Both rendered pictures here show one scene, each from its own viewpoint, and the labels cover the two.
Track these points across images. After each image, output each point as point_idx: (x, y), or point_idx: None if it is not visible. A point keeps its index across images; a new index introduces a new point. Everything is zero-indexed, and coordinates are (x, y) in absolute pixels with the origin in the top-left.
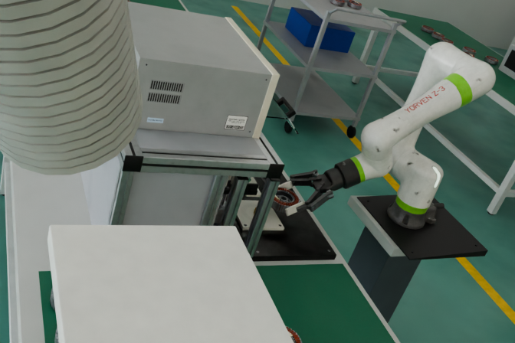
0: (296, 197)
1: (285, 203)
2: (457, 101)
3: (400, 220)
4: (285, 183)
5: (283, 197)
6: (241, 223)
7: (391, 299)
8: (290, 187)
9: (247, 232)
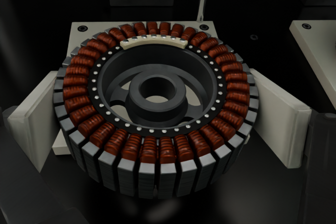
0: (150, 140)
1: (79, 57)
2: None
3: None
4: (281, 92)
5: (174, 94)
6: (93, 22)
7: None
8: (278, 148)
9: (62, 39)
